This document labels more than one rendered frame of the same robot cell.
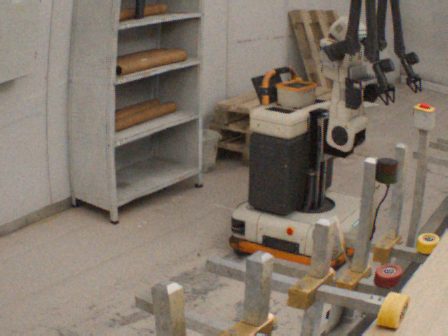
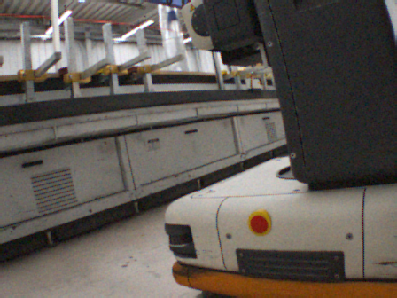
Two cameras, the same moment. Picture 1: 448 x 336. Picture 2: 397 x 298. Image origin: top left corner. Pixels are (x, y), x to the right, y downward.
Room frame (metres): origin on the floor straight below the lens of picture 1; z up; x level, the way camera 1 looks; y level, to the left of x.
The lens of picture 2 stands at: (4.29, -0.74, 0.43)
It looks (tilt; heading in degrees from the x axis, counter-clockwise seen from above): 3 degrees down; 184
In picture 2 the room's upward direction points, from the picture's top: 11 degrees counter-clockwise
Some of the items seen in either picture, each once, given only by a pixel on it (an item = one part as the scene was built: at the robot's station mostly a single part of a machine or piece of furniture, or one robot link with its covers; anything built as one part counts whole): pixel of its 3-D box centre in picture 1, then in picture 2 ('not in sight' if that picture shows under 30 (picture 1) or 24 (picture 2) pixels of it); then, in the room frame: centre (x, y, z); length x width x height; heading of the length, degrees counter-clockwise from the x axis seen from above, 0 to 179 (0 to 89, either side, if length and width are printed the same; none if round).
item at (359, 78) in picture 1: (360, 85); not in sight; (3.34, -0.71, 0.99); 0.28 x 0.16 x 0.22; 144
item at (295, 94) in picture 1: (297, 94); not in sight; (3.58, -0.38, 0.87); 0.23 x 0.15 x 0.11; 144
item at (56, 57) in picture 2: not in sight; (39, 73); (3.11, -1.45, 0.83); 0.43 x 0.03 x 0.04; 55
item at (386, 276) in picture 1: (385, 287); not in sight; (1.39, -0.42, 0.85); 0.08 x 0.08 x 0.11
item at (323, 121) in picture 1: (345, 136); (233, 31); (3.46, -0.64, 0.68); 0.28 x 0.27 x 0.25; 144
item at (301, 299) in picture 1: (313, 287); not in sight; (1.27, -0.20, 0.95); 0.14 x 0.06 x 0.05; 145
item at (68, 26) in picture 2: not in sight; (71, 59); (2.92, -1.37, 0.90); 0.04 x 0.04 x 0.48; 55
